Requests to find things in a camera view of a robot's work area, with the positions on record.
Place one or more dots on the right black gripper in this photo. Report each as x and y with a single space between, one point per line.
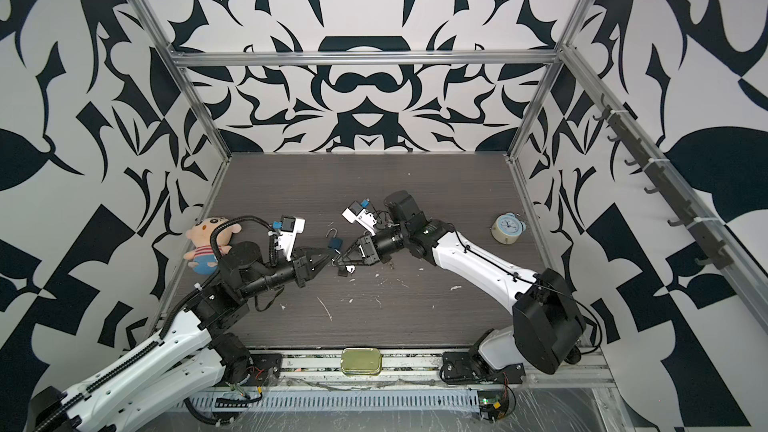
370 251

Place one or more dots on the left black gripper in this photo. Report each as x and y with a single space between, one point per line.
301 270

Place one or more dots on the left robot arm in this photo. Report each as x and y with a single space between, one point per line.
194 349

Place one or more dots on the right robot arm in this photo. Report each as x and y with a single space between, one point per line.
547 321

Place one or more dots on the left blue padlock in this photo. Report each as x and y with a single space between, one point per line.
334 241

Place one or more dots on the gold metal tin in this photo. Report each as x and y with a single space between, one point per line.
361 361

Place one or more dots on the plush doll striped shirt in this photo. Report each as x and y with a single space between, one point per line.
201 258

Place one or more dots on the cream blue alarm clock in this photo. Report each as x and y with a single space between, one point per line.
508 228

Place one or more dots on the small electronics board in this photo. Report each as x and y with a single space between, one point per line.
496 405

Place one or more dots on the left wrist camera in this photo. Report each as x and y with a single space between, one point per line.
285 232

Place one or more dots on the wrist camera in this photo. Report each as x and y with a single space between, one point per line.
285 232
359 213

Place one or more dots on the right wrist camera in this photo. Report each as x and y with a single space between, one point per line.
359 213

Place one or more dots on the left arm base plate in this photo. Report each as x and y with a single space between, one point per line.
262 369

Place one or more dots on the white slotted cable duct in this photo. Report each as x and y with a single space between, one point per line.
344 401

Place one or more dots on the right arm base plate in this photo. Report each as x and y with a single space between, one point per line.
462 368

